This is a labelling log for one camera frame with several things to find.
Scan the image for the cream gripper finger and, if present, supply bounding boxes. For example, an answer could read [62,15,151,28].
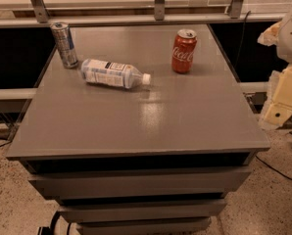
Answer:
[258,22,281,46]
[259,64,292,130]

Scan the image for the clear blue-labelled plastic bottle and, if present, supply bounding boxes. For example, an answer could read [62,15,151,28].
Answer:
[80,59,151,89]

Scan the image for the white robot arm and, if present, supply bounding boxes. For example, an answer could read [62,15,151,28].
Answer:
[258,8,292,130]

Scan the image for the red Coca-Cola can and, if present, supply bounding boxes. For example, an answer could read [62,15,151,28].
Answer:
[171,28,197,73]

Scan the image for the grey drawer cabinet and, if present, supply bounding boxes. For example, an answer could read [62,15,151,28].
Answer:
[7,25,269,235]

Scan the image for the silver blue energy drink can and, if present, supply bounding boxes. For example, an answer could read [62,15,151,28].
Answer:
[50,22,78,69]

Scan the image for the black floor cable right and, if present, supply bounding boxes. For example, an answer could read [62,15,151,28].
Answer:
[255,129,292,183]

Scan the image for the metal railing frame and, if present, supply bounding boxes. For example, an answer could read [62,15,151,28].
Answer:
[0,0,285,28]

